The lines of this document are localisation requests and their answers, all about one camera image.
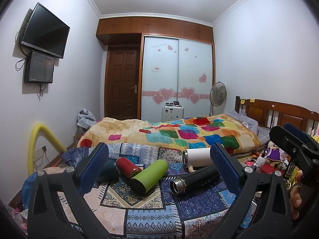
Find white small cabinet box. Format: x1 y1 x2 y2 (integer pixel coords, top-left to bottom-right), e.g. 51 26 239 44
162 101 184 122

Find wooden bed headboard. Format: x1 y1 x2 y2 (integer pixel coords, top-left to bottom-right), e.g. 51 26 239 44
235 96 318 135

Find brown wooden door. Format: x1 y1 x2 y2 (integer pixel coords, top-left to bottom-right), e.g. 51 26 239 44
104 46 140 120

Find sliding wardrobe with hearts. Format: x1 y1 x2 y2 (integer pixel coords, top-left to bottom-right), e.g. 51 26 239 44
141 36 214 122

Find blue patterned patchwork quilt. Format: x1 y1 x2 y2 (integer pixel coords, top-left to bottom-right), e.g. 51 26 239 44
21 142 255 239

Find red cup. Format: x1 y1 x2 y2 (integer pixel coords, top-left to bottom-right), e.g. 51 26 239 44
116 157 142 179

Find wall mounted black television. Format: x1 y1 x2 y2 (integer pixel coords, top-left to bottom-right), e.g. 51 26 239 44
21 3 70 59

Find white squeeze bottle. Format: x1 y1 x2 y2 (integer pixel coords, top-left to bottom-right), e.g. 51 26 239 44
256 152 266 169

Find colourful patchwork fleece blanket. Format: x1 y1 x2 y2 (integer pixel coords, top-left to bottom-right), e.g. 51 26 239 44
77 114 262 154

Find yellow foam tube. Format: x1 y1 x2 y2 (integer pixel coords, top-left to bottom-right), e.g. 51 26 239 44
27 122 67 175

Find standing electric fan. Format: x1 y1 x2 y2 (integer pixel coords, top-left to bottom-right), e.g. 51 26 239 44
209 81 227 116

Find grey pillow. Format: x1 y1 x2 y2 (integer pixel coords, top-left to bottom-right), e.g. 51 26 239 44
226 110 270 145

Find grey clothes pile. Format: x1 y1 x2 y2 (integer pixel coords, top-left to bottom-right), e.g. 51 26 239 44
77 109 97 129

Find wall power socket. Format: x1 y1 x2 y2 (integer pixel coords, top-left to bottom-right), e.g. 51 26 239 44
33 146 47 162

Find yellow black spray can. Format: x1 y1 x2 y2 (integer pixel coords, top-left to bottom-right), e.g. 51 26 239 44
284 159 298 183

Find red box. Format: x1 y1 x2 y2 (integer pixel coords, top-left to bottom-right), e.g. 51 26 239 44
261 164 282 182

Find dark green cup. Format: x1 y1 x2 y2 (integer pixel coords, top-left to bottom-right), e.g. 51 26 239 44
97 159 119 182

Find white jug with handle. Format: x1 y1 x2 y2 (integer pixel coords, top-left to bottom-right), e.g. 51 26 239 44
182 148 213 172

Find person's right hand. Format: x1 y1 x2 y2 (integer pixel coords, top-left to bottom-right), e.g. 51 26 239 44
290 170 303 219

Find upper wooden cabinets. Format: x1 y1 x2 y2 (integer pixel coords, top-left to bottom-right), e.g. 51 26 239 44
96 16 214 45

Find small black wall monitor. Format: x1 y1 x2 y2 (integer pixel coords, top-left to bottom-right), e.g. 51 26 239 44
24 51 55 84

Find black steel thermos bottle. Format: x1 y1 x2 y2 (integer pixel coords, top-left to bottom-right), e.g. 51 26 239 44
170 165 220 196

